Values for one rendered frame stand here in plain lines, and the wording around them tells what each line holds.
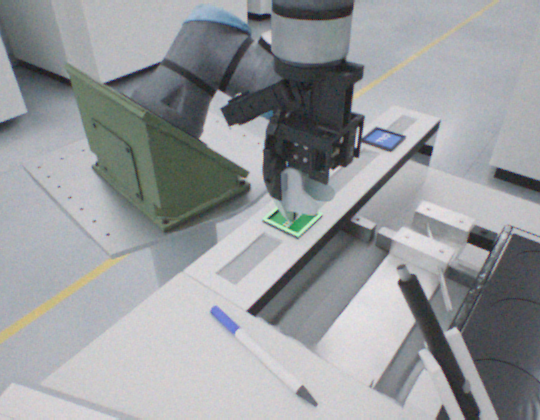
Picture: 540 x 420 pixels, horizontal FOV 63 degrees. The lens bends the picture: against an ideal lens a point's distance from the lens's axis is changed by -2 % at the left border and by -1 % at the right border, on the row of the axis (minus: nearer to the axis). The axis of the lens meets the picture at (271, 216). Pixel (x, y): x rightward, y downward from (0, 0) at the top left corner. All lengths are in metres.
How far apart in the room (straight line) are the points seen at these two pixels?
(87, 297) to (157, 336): 1.44
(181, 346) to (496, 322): 0.36
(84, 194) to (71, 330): 0.94
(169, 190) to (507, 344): 0.53
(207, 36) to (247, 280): 0.50
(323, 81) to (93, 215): 0.55
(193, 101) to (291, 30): 0.45
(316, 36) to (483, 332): 0.38
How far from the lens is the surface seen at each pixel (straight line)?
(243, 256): 0.53
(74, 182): 0.98
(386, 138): 0.77
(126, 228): 0.82
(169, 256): 1.01
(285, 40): 0.43
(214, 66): 0.86
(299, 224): 0.57
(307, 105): 0.47
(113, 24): 3.52
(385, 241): 0.75
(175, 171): 0.75
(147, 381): 0.43
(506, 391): 0.55
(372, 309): 0.59
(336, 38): 0.43
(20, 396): 0.46
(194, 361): 0.44
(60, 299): 1.93
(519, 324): 0.61
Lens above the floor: 1.32
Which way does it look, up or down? 39 degrees down
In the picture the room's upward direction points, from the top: straight up
